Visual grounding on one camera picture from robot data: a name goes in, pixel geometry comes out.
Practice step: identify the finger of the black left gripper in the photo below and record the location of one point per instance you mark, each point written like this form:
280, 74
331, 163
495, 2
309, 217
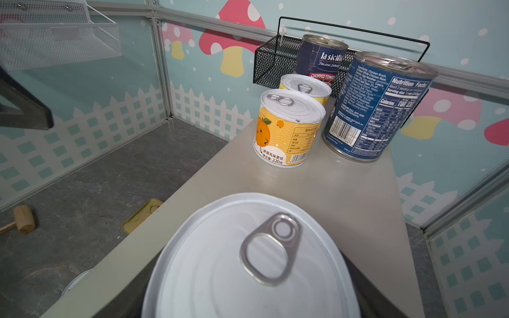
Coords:
26, 111

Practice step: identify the white wire mesh basket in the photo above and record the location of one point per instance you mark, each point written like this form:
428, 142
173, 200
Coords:
38, 34

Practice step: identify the wooden mallet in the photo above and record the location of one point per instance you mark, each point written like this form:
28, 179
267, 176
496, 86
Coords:
23, 220

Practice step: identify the dark blue red label can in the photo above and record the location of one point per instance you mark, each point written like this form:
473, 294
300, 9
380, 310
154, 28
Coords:
320, 57

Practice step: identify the gold rectangular spam tin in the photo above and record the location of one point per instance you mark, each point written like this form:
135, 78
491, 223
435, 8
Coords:
141, 215

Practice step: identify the black wire mesh basket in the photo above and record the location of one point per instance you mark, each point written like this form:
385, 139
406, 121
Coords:
277, 57

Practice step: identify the blue label tin can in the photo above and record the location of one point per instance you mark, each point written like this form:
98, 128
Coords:
379, 94

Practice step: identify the green can white lid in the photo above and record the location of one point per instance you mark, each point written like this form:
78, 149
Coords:
250, 255

